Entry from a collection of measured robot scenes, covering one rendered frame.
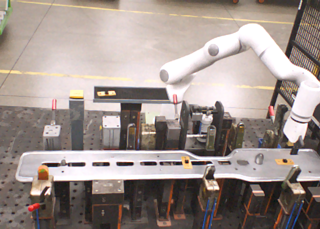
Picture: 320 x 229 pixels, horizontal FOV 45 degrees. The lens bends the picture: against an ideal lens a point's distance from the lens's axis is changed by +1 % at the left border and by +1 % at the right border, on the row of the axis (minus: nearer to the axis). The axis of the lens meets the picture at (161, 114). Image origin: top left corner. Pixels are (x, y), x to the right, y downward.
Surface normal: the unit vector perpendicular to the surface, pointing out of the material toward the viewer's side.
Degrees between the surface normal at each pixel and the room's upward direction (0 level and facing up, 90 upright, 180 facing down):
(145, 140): 90
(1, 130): 0
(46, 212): 90
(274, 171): 0
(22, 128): 0
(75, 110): 90
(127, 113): 90
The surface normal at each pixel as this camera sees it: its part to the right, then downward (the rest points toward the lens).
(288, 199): -0.98, -0.01
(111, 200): 0.14, 0.53
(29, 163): 0.10, -0.85
